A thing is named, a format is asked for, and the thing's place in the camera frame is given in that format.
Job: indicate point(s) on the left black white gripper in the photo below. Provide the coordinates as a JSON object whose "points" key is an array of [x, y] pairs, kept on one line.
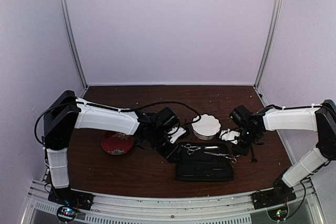
{"points": [[172, 152]]}

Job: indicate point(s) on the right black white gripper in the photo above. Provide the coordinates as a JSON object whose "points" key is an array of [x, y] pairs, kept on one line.
{"points": [[244, 151]]}

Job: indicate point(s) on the silver straight scissors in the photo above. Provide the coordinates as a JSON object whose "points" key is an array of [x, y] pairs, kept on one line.
{"points": [[227, 156]]}

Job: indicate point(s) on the silver thinning scissors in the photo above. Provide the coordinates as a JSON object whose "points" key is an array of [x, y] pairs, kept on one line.
{"points": [[190, 149]]}

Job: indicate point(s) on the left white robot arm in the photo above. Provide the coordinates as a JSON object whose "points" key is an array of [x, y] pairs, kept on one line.
{"points": [[68, 112]]}

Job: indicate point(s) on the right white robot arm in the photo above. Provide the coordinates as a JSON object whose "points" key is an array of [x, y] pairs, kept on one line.
{"points": [[319, 118]]}

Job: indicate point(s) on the black hair clip right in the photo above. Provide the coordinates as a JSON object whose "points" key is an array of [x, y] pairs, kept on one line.
{"points": [[253, 156]]}

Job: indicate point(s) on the white scalloped bowl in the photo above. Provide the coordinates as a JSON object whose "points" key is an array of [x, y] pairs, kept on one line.
{"points": [[205, 127]]}

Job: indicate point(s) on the black zip tool case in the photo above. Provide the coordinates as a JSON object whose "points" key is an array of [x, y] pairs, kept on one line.
{"points": [[200, 167]]}

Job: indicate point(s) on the red floral plate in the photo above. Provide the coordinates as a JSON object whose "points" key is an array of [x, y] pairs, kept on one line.
{"points": [[116, 143]]}

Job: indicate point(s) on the right round controller board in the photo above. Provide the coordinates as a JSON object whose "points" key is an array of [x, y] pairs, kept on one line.
{"points": [[278, 213]]}

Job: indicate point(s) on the round controller board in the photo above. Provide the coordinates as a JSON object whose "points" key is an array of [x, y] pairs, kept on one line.
{"points": [[66, 213], [278, 213]]}

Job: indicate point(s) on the left round controller board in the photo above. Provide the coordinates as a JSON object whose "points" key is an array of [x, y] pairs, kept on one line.
{"points": [[66, 213]]}

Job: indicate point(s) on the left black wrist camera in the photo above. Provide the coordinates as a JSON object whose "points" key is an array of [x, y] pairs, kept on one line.
{"points": [[166, 119]]}

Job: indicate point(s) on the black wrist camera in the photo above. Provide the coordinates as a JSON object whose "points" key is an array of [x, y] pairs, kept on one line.
{"points": [[166, 119], [240, 115]]}

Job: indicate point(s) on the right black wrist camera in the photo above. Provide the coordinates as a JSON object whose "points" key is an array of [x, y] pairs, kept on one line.
{"points": [[240, 115]]}

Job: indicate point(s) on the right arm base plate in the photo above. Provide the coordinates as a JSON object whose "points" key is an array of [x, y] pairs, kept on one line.
{"points": [[269, 198]]}

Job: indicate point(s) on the aluminium front rail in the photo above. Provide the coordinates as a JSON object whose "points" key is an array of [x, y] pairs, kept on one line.
{"points": [[234, 208]]}

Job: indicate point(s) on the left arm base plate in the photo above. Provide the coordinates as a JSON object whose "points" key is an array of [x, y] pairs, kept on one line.
{"points": [[72, 198]]}

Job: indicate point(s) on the right aluminium frame post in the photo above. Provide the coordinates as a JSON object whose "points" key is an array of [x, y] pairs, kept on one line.
{"points": [[276, 9]]}

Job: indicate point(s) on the aluminium frame post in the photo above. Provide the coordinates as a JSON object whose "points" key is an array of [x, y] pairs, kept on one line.
{"points": [[72, 43], [276, 9]]}

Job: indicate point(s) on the left aluminium frame post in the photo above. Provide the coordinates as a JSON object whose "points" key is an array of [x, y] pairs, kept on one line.
{"points": [[72, 43]]}

